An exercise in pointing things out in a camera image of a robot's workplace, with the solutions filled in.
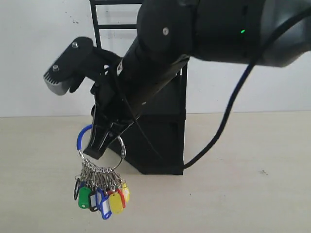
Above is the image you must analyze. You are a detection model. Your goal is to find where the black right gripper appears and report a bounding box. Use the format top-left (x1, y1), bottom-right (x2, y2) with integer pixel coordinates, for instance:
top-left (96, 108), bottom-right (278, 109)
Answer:
top-left (83, 40), bottom-right (190, 160)

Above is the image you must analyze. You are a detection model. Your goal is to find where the key ring with coloured tags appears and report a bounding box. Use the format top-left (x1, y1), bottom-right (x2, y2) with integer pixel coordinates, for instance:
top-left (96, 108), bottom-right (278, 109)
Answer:
top-left (73, 125), bottom-right (130, 220)

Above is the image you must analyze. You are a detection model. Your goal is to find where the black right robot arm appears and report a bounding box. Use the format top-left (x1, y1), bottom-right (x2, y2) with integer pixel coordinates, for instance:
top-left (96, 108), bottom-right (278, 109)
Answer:
top-left (84, 0), bottom-right (311, 159)

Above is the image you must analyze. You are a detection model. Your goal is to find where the black two-tier shelf rack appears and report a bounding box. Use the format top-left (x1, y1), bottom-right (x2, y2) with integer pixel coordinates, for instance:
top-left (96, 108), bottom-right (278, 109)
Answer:
top-left (89, 0), bottom-right (188, 176)

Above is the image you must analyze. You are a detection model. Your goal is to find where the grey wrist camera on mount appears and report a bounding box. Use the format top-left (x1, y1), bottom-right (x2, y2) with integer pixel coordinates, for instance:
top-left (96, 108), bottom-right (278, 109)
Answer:
top-left (43, 36), bottom-right (121, 96)

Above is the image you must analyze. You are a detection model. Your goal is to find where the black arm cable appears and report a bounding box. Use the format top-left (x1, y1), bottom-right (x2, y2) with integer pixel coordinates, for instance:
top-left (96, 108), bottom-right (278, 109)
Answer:
top-left (182, 9), bottom-right (311, 169)

